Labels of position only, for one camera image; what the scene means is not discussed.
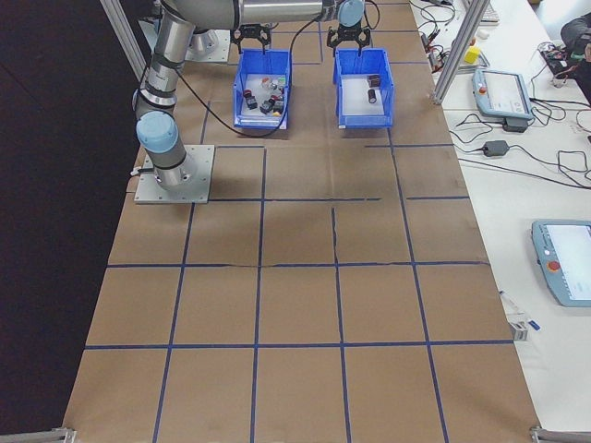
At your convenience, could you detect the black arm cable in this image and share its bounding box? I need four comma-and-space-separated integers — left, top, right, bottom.
175, 16, 329, 138

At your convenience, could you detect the blue bin with black components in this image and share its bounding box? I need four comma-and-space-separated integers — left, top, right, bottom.
332, 47, 396, 130

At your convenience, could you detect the aluminium frame bar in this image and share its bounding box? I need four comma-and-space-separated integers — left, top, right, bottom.
98, 0, 154, 82

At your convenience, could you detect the blue bin with buttons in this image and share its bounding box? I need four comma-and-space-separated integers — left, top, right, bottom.
230, 48, 296, 131

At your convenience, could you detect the aluminium profile post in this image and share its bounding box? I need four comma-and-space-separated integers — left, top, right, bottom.
429, 0, 491, 106

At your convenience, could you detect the long black power cable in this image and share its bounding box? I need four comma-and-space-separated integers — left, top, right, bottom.
454, 154, 591, 190

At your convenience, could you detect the person in black clothes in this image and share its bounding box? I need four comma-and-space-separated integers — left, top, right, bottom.
560, 16, 591, 79

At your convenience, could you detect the white foam pad under components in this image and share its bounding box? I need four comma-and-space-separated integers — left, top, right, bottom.
340, 76, 385, 116

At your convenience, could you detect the circuit board with wires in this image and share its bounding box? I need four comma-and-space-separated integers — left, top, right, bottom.
537, 41, 576, 89

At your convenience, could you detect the white pen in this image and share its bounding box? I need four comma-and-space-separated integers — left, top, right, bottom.
499, 289, 527, 322

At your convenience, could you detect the white keyboard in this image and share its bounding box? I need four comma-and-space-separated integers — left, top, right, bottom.
477, 0, 502, 24

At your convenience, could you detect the black hub cable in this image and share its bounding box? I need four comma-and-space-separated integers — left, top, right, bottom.
415, 0, 463, 52

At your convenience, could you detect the grey teach pendant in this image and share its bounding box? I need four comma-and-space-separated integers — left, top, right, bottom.
529, 219, 591, 308
470, 67, 537, 120

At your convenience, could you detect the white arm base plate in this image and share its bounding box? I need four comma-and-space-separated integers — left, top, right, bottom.
184, 28, 233, 64
133, 144, 217, 205

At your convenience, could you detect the black frame cover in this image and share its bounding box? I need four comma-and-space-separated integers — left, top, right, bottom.
0, 0, 149, 437

